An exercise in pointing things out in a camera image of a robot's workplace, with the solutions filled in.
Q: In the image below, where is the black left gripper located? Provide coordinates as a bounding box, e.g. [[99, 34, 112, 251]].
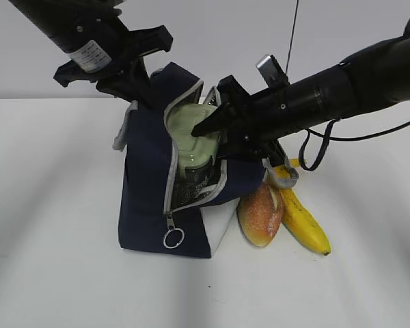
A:
[[53, 14, 173, 109]]

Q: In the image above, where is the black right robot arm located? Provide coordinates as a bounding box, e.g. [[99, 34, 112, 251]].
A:
[[192, 36, 410, 165]]

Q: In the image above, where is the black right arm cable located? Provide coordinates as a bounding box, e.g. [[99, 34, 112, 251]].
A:
[[299, 112, 410, 172]]

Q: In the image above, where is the green lid glass container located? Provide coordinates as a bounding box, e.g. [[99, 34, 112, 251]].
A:
[[167, 103, 220, 193]]

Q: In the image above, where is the brown bread roll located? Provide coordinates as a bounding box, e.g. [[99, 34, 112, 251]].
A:
[[237, 183, 284, 247]]

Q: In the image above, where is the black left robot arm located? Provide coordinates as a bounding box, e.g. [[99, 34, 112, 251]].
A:
[[12, 1, 173, 109]]

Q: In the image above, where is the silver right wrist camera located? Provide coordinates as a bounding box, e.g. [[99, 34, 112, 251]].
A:
[[256, 54, 290, 88]]

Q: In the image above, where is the navy and white lunch bag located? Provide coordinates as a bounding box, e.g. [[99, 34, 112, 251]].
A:
[[112, 61, 300, 260]]

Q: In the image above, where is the yellow banana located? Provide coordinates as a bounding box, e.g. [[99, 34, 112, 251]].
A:
[[270, 160, 331, 256]]

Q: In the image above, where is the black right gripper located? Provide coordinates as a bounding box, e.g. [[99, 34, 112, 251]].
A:
[[191, 75, 289, 164]]

